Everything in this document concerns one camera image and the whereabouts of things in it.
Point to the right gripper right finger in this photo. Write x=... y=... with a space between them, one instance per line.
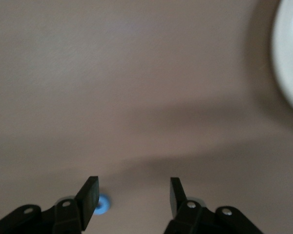
x=178 y=202

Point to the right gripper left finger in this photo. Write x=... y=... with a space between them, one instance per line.
x=90 y=200

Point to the blue letter o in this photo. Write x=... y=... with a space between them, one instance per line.
x=105 y=204

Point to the brown table cover mat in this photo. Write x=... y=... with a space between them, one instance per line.
x=88 y=73

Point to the beige brown plate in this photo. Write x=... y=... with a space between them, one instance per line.
x=288 y=61

